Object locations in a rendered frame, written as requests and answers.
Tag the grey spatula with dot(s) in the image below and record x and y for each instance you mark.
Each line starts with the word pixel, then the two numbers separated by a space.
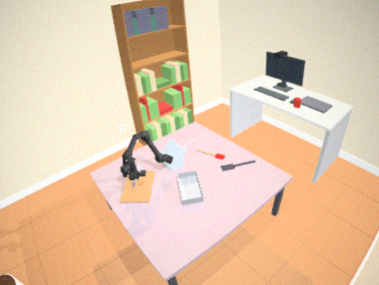
pixel 232 166

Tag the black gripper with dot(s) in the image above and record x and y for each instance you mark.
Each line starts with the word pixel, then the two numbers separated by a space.
pixel 141 172

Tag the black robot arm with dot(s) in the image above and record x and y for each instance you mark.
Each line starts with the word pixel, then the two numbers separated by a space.
pixel 129 161

